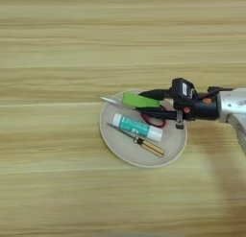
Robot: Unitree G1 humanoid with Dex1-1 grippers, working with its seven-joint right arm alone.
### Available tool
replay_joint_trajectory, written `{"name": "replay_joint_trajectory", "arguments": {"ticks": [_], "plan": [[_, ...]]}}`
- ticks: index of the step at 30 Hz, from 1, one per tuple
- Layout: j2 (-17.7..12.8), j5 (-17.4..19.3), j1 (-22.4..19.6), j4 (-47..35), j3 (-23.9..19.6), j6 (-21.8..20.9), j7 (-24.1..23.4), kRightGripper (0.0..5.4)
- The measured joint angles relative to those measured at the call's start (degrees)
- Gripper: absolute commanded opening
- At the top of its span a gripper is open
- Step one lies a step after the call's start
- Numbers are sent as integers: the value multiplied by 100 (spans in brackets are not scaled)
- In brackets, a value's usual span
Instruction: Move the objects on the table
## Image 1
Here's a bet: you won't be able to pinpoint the black box with white label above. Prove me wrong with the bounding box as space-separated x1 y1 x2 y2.
170 77 197 103

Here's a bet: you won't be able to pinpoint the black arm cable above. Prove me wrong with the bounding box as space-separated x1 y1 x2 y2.
207 85 235 95

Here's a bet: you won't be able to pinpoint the yellow handled screwdriver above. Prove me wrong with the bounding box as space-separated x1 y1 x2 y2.
107 122 166 158

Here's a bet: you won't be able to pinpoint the round beige plate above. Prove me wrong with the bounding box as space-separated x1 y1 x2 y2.
98 89 188 169

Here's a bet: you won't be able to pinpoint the white teal glue stick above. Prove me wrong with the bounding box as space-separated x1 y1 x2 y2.
111 112 164 144

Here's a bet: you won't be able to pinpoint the red handled scissors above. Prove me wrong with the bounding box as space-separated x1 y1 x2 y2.
98 95 167 129

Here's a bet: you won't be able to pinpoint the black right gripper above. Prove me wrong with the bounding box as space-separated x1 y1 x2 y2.
135 88 223 130

